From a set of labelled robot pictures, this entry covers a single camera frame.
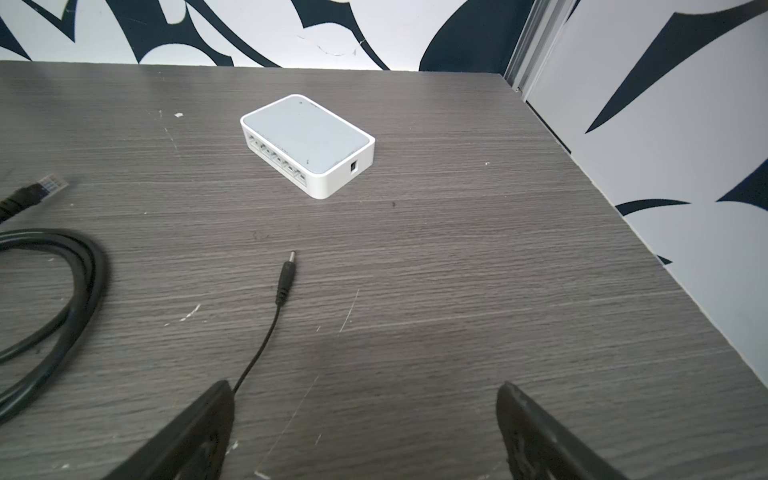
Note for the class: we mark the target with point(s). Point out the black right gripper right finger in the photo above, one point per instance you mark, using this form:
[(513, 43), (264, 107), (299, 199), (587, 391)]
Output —
[(540, 447)]

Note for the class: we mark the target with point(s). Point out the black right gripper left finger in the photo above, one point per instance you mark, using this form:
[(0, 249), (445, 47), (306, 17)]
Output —
[(192, 446)]

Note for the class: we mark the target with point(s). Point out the white network switch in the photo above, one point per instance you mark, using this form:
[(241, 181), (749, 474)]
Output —
[(315, 149)]

